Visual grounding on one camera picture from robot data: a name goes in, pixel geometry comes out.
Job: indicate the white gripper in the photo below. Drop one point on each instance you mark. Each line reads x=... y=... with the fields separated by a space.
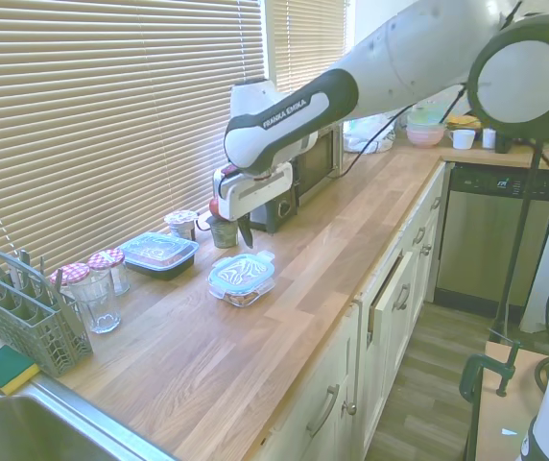
x=255 y=192

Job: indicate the clear teal-rimmed container lid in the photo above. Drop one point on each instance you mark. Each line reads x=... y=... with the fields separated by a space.
x=241 y=271

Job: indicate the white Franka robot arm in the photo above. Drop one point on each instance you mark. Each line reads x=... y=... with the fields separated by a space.
x=399 y=57

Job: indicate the plywood robot base board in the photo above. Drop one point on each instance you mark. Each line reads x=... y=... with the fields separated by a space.
x=509 y=422

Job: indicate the glass food container with nuts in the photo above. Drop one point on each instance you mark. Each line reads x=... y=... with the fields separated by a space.
x=241 y=298

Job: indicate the black container with teal lid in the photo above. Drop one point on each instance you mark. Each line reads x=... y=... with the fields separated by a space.
x=159 y=254

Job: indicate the glass jar red checkered lid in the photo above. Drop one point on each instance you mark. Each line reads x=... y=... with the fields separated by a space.
x=70 y=274
x=107 y=259

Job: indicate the green can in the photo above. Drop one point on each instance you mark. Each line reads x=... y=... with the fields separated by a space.
x=224 y=235

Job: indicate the red apple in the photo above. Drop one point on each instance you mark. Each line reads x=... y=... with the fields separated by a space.
x=213 y=206

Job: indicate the white plastic bag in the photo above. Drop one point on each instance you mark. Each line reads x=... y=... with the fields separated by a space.
x=365 y=134

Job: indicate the clear drinking glass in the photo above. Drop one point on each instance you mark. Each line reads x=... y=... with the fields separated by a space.
x=94 y=307

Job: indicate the white kitchen base cabinets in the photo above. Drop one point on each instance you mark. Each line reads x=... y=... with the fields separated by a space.
x=385 y=365

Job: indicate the pink bowl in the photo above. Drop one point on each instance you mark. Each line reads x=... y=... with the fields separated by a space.
x=425 y=137

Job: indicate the beige slatted window blinds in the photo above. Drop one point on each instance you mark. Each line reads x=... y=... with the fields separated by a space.
x=87 y=96
x=308 y=38

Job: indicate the round metal cabinet knob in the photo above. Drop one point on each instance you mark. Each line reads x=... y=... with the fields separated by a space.
x=350 y=407

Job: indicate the pale green bowl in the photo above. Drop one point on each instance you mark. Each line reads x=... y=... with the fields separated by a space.
x=425 y=115

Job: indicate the white mug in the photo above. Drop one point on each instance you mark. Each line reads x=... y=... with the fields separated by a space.
x=462 y=139

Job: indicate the stainless steel dishwasher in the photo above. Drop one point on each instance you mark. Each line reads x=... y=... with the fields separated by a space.
x=485 y=240

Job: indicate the grey plastic cutlery basket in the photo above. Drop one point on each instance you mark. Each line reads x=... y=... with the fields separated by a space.
x=25 y=331

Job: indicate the small white cup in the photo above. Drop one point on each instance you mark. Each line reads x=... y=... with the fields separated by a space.
x=489 y=138

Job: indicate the green metal clamp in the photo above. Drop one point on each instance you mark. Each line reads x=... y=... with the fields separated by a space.
x=476 y=370

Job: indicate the yellow green dish sponge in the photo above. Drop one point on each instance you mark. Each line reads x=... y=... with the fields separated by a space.
x=6 y=370

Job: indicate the stainless steel double sink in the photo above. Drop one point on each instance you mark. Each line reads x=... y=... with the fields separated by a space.
x=39 y=432

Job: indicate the white paper scrap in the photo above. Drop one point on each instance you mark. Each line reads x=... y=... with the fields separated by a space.
x=509 y=432

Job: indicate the black camera tripod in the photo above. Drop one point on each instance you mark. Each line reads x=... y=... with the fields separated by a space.
x=519 y=240

